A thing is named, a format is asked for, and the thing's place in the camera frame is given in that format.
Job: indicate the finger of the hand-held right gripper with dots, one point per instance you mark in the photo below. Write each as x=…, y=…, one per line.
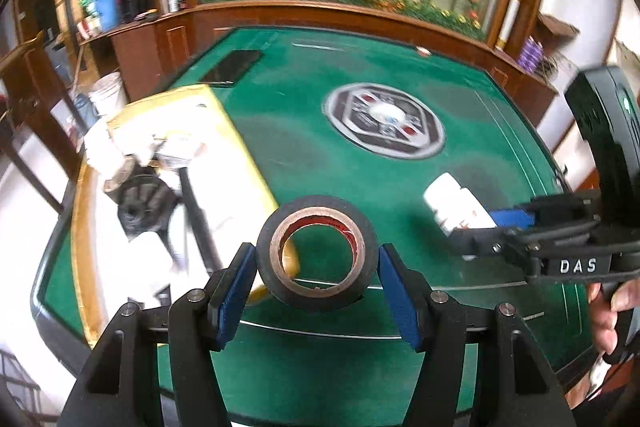
x=512, y=217
x=490, y=242

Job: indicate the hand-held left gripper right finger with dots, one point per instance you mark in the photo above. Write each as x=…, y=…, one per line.
x=400, y=302

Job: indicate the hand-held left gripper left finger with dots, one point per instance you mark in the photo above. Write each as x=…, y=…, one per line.
x=232, y=297

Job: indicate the white and red bottle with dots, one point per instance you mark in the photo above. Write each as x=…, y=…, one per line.
x=452, y=199

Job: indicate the black tape roll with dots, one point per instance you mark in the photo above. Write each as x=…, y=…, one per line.
x=310, y=297

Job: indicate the black triangular plastic part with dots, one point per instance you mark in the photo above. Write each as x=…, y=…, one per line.
x=145, y=202

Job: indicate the yellow cardboard box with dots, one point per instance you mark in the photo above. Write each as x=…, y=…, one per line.
x=240, y=157

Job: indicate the person's right hand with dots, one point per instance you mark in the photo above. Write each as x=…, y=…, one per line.
x=602, y=327

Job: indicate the pack of purple bottles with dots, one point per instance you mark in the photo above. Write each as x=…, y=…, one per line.
x=531, y=54

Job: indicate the small red and white tile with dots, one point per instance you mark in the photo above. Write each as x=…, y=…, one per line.
x=425, y=52

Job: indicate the round table control panel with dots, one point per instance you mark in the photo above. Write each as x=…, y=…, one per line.
x=360, y=107

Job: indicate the black smartphone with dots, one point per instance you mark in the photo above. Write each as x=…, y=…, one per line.
x=230, y=67

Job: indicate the white bucket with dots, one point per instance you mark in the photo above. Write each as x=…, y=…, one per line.
x=107, y=94

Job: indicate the wooden side counter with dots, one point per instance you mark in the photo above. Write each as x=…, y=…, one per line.
x=140, y=52

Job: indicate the blue kettle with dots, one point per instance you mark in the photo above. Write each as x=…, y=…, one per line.
x=107, y=7

